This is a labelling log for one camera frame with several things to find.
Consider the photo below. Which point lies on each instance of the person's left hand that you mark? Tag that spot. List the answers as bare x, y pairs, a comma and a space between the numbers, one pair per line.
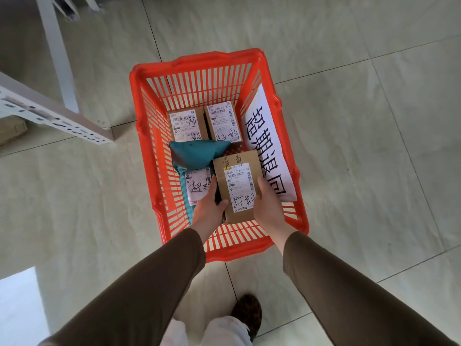
207, 212

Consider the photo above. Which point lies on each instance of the person's right hand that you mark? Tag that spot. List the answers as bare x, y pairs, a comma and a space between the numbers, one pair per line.
270, 212

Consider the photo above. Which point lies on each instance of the person's right thumb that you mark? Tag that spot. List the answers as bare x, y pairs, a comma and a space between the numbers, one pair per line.
256, 204

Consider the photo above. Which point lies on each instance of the person's left thumb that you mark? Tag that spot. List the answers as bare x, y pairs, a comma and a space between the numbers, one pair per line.
222, 206

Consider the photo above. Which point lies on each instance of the cardboard box with handwritten top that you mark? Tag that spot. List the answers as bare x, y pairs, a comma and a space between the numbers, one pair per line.
237, 176

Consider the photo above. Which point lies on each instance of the person's right forearm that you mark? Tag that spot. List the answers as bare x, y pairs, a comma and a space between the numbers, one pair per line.
342, 295

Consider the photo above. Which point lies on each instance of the person's left forearm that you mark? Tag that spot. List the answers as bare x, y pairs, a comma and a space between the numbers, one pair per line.
144, 291

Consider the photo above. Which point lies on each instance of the teal plastic mailer bag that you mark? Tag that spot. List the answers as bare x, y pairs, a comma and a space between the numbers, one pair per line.
198, 153

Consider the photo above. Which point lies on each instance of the white paper sign black writing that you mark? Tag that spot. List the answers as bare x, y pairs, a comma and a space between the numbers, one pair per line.
267, 140

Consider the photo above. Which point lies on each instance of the cardboard box with white label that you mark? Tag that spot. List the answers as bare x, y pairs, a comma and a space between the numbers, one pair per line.
187, 122
222, 120

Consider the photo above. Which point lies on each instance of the dark brown patterned shoe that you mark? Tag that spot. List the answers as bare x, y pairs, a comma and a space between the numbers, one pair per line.
248, 313

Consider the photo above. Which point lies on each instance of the person's leg in white trousers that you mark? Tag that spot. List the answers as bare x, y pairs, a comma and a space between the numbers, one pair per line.
216, 333

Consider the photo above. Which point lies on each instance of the red plastic slatted basket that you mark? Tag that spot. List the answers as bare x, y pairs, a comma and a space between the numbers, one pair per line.
144, 104

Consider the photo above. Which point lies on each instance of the white perforated metal shelf beam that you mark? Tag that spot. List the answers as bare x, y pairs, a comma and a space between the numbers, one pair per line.
54, 115

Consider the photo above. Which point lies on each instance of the plain brown cardboard box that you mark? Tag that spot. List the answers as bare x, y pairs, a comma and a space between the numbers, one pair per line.
10, 130

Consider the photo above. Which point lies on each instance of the white metal shelf post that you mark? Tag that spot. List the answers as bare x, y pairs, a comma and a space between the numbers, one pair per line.
57, 53

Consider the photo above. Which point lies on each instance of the white metal frame bar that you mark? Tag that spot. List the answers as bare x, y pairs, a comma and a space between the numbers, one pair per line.
70, 7

